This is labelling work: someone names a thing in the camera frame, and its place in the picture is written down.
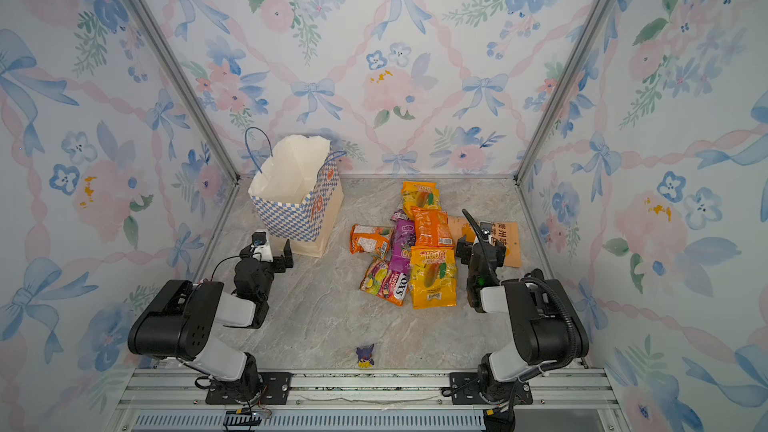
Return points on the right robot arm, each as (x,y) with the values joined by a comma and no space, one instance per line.
(546,331)

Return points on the yellow mango candy bag rear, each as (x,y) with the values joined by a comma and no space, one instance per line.
(424,195)

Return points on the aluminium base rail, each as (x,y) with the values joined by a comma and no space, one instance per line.
(571,399)

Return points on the yellow mango candy bag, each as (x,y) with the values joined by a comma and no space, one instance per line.
(424,195)
(433,281)

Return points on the purple grape candy bag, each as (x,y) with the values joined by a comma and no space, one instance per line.
(403,239)

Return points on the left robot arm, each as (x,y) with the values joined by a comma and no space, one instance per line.
(178,324)

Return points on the purple toy figure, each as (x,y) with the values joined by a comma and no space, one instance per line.
(365,357)

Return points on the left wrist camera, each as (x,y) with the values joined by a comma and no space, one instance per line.
(260,247)

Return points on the Fox's fruits candy bag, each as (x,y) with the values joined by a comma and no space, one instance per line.
(383,282)

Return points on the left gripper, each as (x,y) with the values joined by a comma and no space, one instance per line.
(279,259)

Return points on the blue checkered paper bag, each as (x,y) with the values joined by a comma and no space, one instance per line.
(296,189)

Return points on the yellow mango candy bag front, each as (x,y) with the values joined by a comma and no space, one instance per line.
(433,281)

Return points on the orange snack bag left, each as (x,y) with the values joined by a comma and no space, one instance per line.
(373,240)

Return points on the orange corn chips bag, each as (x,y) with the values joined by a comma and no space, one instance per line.
(432,228)

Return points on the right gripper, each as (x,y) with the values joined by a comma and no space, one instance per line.
(480,249)

